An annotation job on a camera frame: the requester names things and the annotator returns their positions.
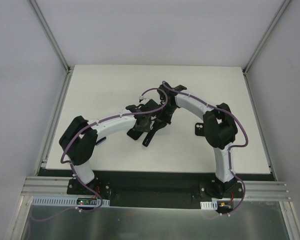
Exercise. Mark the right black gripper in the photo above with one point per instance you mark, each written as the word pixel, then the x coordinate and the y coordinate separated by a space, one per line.
pixel 163 120

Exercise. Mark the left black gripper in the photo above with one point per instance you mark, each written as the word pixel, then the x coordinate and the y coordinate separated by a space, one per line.
pixel 142 126

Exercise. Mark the black phone case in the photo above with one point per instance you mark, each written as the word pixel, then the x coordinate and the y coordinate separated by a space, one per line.
pixel 199 129

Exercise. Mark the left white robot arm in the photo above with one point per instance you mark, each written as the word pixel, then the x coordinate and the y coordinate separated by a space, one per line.
pixel 81 136

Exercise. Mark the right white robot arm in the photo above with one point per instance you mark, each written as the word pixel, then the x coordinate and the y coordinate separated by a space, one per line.
pixel 218 127

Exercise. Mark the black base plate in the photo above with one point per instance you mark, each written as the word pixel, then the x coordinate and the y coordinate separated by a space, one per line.
pixel 140 189

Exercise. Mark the right white cable duct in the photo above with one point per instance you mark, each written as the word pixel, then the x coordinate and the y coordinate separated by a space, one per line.
pixel 209 205

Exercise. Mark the white cable duct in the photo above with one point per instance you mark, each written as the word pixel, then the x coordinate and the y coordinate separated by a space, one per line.
pixel 56 201
pixel 209 205

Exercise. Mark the left white cable duct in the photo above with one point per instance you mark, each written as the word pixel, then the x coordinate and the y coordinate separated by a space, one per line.
pixel 56 201

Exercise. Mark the aluminium front rail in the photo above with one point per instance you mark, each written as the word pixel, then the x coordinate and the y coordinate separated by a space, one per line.
pixel 276 191

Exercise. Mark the left aluminium frame post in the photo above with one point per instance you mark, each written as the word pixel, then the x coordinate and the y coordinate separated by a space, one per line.
pixel 49 34

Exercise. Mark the aluminium frame post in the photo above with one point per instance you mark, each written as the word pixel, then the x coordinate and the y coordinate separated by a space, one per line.
pixel 266 35
pixel 49 34

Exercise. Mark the right aluminium frame post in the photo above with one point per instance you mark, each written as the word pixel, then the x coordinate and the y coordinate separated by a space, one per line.
pixel 266 35

